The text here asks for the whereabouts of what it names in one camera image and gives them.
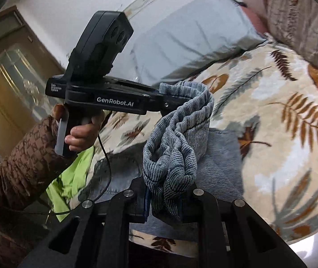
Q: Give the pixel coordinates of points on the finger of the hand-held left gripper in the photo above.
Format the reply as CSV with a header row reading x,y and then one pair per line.
x,y
164,104

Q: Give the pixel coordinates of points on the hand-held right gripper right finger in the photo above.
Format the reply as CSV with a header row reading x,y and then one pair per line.
x,y
192,206

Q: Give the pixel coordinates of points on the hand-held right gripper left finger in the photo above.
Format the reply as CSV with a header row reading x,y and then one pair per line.
x,y
147,209

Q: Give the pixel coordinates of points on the grey-blue denim pants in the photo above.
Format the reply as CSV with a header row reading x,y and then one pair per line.
x,y
175,150

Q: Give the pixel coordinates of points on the person's left forearm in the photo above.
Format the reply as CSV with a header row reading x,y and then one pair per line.
x,y
16,167

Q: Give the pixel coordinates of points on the person's left hand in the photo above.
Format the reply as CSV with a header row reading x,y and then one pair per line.
x,y
83,134

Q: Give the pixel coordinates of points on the grey pillow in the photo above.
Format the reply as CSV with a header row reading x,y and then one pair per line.
x,y
192,33

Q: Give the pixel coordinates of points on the green checked quilt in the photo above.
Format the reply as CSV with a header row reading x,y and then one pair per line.
x,y
75,173

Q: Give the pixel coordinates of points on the wooden glass-panel door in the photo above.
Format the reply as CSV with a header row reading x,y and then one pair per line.
x,y
8,89

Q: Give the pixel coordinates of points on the leaf print fleece blanket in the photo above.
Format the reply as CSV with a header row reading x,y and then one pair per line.
x,y
273,134

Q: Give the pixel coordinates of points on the brown padded sofa back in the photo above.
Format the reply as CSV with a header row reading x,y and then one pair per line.
x,y
252,2

